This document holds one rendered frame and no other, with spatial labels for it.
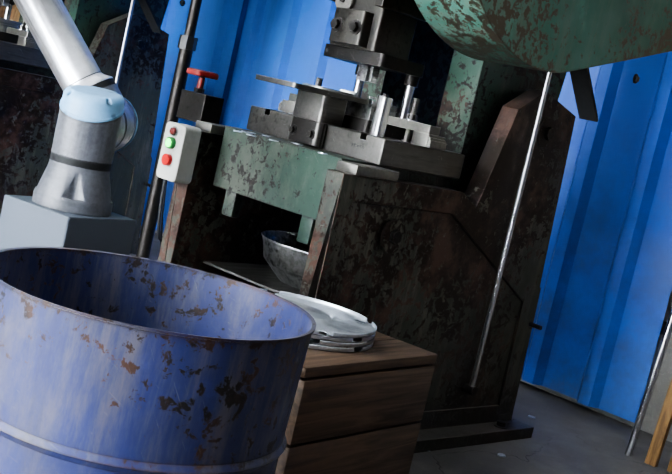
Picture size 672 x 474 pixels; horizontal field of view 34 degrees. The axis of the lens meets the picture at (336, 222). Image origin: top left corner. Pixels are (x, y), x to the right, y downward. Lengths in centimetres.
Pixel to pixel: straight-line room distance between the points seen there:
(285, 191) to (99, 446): 131
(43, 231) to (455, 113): 109
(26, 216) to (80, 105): 23
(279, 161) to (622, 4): 85
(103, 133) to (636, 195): 186
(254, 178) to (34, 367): 136
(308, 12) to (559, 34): 216
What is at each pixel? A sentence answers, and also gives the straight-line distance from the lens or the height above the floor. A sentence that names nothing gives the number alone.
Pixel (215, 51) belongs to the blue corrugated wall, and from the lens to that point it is 480.
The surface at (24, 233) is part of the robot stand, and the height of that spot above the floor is 39.
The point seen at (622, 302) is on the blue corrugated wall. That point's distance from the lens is 349.
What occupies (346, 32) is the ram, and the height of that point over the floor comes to 92.
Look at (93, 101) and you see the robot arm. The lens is 210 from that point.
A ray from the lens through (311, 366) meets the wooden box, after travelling 174.
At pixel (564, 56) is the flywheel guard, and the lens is 246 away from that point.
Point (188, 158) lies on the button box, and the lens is 260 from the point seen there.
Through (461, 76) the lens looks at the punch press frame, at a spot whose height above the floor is 89.
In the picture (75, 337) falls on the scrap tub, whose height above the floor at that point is 45.
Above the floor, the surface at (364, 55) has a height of 88.
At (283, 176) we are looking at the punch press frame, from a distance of 248.
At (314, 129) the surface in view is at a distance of 252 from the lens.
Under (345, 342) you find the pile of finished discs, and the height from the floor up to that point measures 36.
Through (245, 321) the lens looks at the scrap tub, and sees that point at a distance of 158.
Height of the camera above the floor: 76
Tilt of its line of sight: 6 degrees down
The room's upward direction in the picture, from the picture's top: 13 degrees clockwise
